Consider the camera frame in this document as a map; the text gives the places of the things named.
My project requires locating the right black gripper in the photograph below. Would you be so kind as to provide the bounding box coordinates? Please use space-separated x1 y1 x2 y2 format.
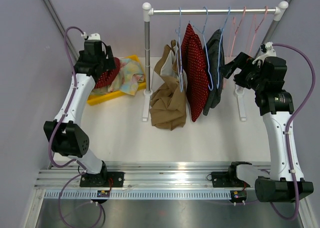
219 52 267 92

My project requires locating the red polka-dot skirt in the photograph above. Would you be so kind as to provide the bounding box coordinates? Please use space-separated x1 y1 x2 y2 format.
181 23 209 122
94 57 121 89

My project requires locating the floral pastel skirt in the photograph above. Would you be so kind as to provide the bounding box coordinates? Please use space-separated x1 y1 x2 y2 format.
90 58 145 95

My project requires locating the grey dotted skirt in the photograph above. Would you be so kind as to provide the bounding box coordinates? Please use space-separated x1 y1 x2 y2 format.
203 29 225 116

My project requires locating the pink hanger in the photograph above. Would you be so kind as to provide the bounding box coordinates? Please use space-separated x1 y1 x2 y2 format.
227 6 247 58
249 6 269 55

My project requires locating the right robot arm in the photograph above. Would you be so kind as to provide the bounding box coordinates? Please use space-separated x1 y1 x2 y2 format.
220 52 314 203

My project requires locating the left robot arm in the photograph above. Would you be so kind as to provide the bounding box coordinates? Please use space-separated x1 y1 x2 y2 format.
43 34 124 188

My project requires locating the tan skirt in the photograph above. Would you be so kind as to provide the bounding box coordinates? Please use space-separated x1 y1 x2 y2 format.
149 40 187 131

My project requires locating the yellow plastic tray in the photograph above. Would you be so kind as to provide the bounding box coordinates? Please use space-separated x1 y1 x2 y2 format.
87 55 146 106

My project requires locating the white metal clothes rack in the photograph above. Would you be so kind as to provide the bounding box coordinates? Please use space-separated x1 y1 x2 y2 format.
142 1 289 130

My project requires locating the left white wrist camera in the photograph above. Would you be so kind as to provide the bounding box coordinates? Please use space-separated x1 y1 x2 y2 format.
81 32 101 41

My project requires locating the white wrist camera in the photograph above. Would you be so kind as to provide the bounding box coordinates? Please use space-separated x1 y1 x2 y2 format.
81 32 101 41
252 41 277 64

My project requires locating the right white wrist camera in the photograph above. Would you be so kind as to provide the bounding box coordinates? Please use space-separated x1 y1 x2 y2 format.
252 41 277 64

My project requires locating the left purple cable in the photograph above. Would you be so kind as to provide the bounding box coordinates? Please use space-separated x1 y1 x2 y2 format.
48 26 105 226

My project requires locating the purple cable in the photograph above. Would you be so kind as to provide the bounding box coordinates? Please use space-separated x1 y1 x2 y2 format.
48 26 105 226
207 43 316 221

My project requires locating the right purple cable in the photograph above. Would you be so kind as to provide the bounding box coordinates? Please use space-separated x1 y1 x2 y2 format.
207 43 316 221

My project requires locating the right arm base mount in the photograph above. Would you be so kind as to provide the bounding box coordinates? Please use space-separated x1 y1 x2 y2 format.
206 172 251 189

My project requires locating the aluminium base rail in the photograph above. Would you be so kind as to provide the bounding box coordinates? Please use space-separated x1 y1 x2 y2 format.
34 162 231 191

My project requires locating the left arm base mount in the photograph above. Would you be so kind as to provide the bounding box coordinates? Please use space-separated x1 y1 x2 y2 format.
79 172 125 188

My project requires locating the white slotted cable duct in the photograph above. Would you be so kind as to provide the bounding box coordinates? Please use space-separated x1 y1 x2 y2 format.
44 189 231 200

